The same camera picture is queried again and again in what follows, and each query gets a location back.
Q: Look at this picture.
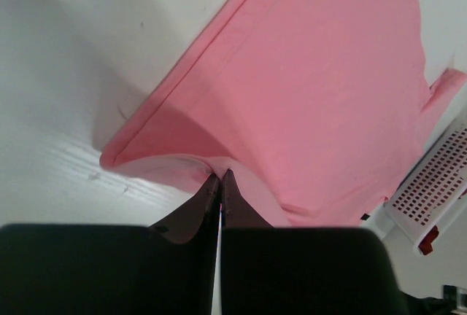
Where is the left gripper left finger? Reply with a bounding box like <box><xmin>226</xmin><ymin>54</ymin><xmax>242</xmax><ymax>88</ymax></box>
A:
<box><xmin>1</xmin><ymin>176</ymin><xmax>220</xmax><ymax>314</ymax></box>

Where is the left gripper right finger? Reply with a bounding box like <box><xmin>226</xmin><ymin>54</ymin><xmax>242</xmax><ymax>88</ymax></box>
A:
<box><xmin>220</xmin><ymin>171</ymin><xmax>408</xmax><ymax>314</ymax></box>

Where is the light pink t shirt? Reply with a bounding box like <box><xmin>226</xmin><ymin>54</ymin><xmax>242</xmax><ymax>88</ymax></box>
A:
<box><xmin>100</xmin><ymin>0</ymin><xmax>466</xmax><ymax>227</ymax></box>

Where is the dark red t shirt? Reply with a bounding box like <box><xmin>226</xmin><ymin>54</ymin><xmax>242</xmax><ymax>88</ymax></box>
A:
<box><xmin>418</xmin><ymin>226</ymin><xmax>439</xmax><ymax>256</ymax></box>

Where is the white plastic basket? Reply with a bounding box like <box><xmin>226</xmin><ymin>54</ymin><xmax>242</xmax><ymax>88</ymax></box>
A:
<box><xmin>384</xmin><ymin>110</ymin><xmax>466</xmax><ymax>255</ymax></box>

